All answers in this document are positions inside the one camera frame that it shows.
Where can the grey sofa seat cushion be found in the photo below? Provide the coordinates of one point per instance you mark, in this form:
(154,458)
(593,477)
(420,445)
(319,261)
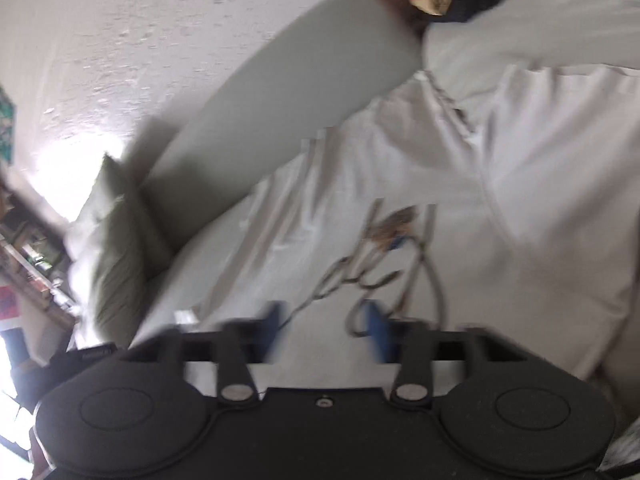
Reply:
(540,25)

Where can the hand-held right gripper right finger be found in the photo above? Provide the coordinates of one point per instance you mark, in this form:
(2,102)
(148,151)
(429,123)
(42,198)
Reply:
(376,331)

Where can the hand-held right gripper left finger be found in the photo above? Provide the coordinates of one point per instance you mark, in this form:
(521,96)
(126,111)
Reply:
(272,331)

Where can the green wall picture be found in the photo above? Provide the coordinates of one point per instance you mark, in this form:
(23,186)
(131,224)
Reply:
(6,125)

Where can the cluttered wooden shelf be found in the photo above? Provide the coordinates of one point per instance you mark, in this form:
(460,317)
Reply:
(30,260)

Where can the olive grey throw pillow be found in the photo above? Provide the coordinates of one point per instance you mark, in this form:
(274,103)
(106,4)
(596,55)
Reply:
(130,250)
(80,260)

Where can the grey fabric sofa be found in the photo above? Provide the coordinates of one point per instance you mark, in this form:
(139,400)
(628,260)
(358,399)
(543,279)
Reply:
(300,85)

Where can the light grey hoodie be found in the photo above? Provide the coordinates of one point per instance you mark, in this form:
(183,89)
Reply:
(525,185)

